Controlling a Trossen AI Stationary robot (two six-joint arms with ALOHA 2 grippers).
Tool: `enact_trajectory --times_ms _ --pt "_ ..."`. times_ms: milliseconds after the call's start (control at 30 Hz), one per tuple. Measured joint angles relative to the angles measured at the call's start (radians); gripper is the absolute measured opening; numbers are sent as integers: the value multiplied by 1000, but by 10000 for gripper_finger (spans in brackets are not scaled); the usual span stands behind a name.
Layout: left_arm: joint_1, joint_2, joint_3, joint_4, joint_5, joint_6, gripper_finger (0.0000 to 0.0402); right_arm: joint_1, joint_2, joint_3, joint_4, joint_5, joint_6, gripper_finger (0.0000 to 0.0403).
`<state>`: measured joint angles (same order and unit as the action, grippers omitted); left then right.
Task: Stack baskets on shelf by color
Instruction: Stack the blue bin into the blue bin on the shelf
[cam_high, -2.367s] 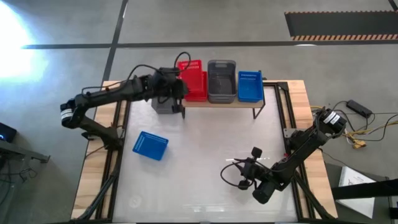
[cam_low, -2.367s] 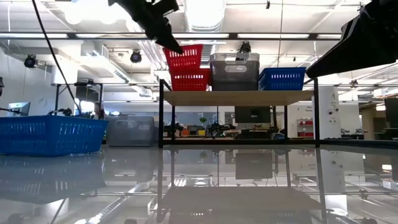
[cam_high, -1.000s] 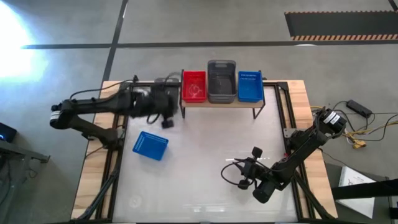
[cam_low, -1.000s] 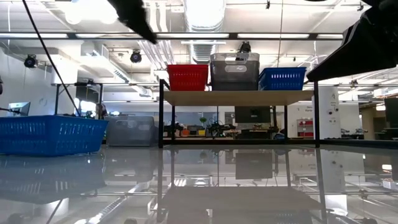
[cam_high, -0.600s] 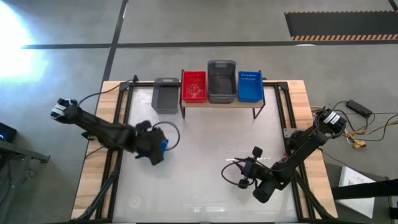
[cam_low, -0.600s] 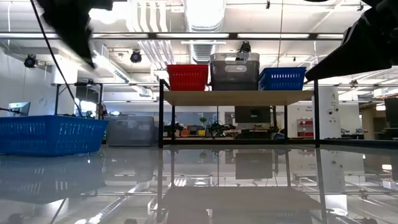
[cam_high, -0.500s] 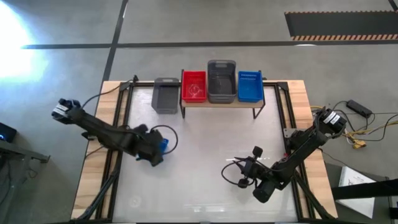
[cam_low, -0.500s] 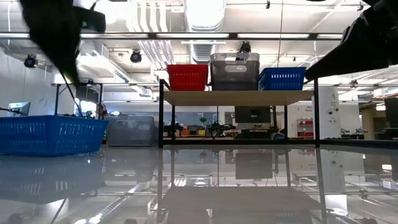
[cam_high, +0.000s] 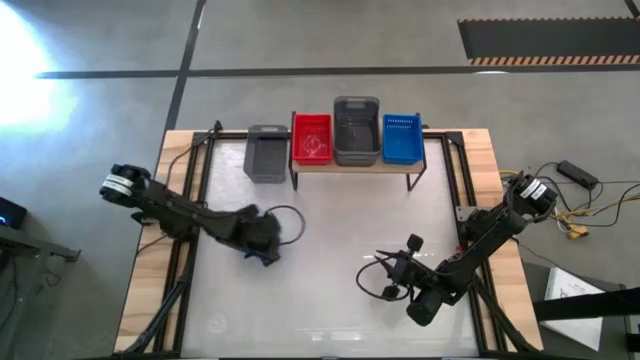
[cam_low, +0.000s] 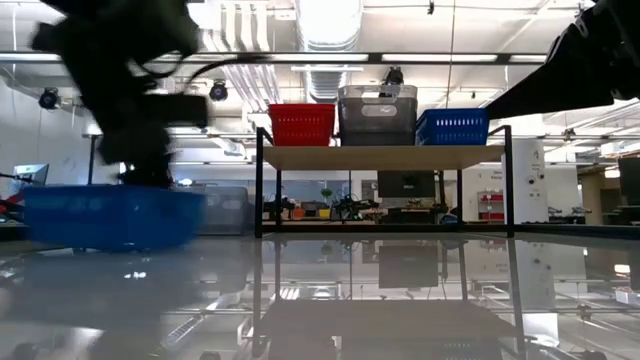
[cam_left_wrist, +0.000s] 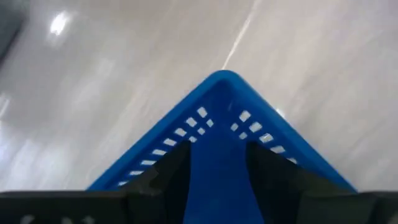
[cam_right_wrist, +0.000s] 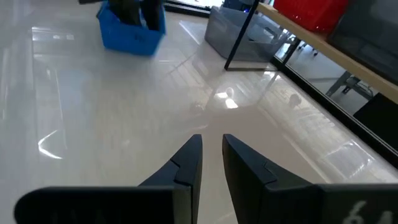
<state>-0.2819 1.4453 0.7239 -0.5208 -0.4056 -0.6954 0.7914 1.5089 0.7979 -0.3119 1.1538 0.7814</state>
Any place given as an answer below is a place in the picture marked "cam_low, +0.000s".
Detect red storage rack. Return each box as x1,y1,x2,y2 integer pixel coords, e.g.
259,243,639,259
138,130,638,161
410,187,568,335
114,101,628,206
476,190,506,223

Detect grey translucent plastic basket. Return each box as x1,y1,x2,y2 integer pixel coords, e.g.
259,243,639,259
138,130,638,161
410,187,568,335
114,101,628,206
337,83,419,100
338,95,419,147
172,185,251,237

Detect black overhead camera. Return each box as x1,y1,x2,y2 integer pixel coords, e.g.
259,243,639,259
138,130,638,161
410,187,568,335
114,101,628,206
382,65,405,86

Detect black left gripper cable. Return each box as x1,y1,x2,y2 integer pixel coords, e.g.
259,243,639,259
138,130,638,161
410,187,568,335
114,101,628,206
149,53,269,84

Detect black ceiling camera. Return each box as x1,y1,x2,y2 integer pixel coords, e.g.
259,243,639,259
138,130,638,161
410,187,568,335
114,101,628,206
208,79,230,103
38,87,62,112

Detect silver ventilation duct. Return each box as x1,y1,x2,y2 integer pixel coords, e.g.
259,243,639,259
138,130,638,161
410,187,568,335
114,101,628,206
294,0,364,105

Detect computer monitor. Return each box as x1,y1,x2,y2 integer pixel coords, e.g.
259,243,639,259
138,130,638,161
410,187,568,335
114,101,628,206
13,163,51,187

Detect red background object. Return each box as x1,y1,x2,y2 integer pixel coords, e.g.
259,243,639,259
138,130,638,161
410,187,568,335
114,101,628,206
0,192,24,224

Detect black wall screen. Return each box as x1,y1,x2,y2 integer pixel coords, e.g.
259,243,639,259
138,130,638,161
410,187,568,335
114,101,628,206
376,170,437,199

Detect black background table frame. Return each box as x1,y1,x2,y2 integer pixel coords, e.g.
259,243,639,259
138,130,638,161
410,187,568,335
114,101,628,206
86,132,104,186

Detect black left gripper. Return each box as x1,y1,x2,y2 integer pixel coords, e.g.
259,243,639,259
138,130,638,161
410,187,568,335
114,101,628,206
97,107,174,189

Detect wooden shelf with black frame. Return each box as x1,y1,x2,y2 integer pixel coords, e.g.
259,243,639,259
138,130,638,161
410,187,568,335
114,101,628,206
253,124,515,240

